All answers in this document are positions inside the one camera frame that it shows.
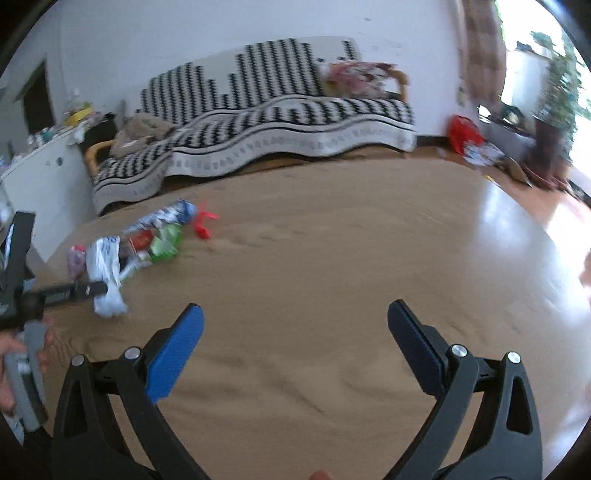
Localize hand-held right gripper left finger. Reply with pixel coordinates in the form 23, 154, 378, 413
52, 303, 211, 480

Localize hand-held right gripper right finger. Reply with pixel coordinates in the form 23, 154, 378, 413
387, 299, 543, 480

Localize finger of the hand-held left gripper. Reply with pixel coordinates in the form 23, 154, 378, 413
33, 281, 110, 305

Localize clear plastic bag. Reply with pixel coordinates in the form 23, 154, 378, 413
68, 244, 88, 281

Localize white plastic bag blue print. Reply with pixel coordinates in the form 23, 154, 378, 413
86, 235, 131, 319

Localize green snack bag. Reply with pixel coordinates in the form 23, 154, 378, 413
121, 223, 184, 274

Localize blue and white wrapper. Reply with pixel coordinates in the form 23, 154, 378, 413
124, 199, 198, 232

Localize red plastic clip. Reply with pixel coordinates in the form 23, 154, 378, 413
192, 200, 219, 241

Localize person's left hand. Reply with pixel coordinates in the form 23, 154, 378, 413
0, 318, 54, 412

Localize white cabinet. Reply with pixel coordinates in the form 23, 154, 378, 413
0, 124, 97, 263

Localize wooden sofa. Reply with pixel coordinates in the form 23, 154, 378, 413
84, 38, 417, 216

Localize brown cloth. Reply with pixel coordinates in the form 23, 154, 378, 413
110, 113, 175, 158

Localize scattered papers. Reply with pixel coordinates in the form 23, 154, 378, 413
463, 142, 505, 168

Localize red bag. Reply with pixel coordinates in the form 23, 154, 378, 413
447, 114, 485, 156

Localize potted plant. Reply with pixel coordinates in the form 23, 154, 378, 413
530, 31, 583, 183

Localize striped sofa with cover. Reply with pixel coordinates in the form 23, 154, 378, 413
91, 38, 417, 216

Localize pink printed pillow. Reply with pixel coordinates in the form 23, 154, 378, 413
318, 61, 399, 99

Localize patterned curtain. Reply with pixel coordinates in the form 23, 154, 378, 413
461, 0, 508, 106

